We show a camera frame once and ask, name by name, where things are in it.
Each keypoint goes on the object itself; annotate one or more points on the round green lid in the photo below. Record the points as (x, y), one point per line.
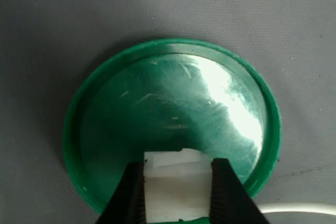
(126, 119)

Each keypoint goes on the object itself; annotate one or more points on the dark grey mat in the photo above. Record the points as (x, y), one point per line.
(52, 24)

